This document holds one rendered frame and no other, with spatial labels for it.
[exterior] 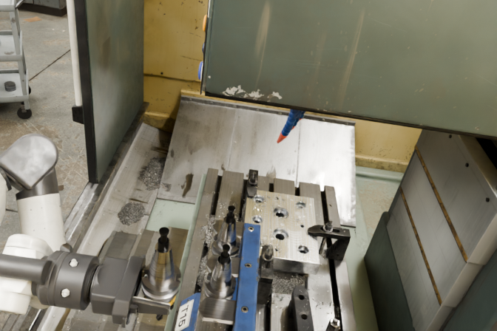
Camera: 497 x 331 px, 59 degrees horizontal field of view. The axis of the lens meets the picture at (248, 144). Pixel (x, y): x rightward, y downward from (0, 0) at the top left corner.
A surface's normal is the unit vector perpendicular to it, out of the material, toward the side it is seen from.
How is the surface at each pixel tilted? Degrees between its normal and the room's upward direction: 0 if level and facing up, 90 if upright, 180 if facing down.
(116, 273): 0
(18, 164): 47
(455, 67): 90
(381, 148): 90
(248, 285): 0
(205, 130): 24
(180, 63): 90
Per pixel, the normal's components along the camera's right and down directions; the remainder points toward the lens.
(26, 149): 0.52, -0.18
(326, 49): -0.06, 0.55
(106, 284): 0.14, -0.82
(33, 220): 0.26, -0.15
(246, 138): 0.08, -0.51
